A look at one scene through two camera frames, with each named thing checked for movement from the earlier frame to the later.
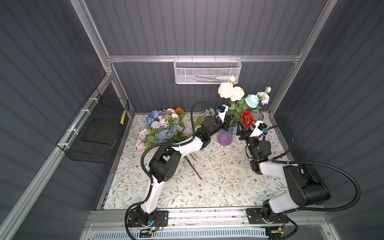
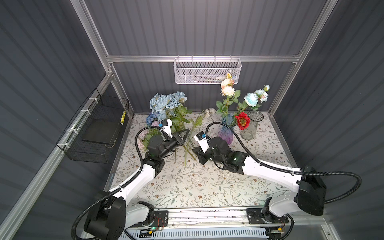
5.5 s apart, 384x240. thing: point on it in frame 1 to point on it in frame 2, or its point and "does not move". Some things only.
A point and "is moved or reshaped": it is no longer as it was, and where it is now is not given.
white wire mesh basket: x=207 y=71 does not move
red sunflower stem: x=247 y=118 is moved or reshaped
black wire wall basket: x=91 y=135 does not move
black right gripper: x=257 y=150 to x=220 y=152
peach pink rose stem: x=231 y=90 is moved or reshaped
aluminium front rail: x=304 y=217 does not move
